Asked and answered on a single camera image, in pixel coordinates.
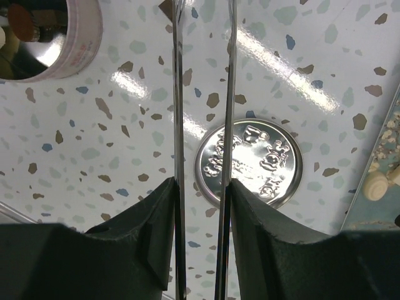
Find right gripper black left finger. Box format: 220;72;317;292
1;178;176;299

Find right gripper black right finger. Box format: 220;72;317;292
230;179;399;299

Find round silver tin lid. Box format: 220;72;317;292
194;118;303;209

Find round silver tin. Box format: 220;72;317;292
1;1;103;83

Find metal tongs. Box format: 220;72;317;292
172;1;238;299

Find white chocolate pile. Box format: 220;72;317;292
362;167;399;201

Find green floral metal tray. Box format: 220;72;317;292
341;91;399;231

